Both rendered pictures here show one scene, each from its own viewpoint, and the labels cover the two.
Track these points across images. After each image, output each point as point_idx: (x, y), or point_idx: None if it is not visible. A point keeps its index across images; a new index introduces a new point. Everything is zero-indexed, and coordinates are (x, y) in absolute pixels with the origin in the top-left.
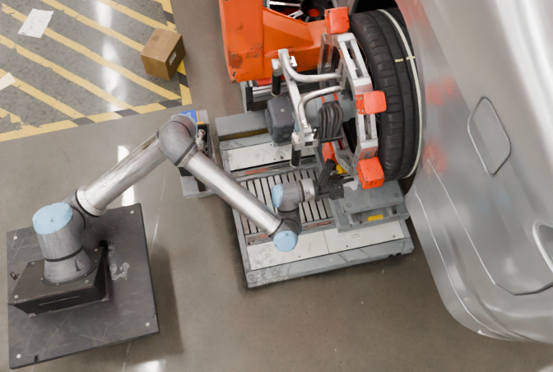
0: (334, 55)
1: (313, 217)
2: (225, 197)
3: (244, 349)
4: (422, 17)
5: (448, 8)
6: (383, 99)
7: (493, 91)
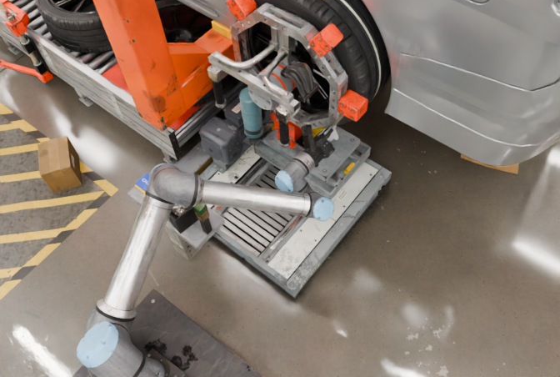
0: (247, 42)
1: None
2: (252, 205)
3: (332, 346)
4: None
5: None
6: (337, 29)
7: None
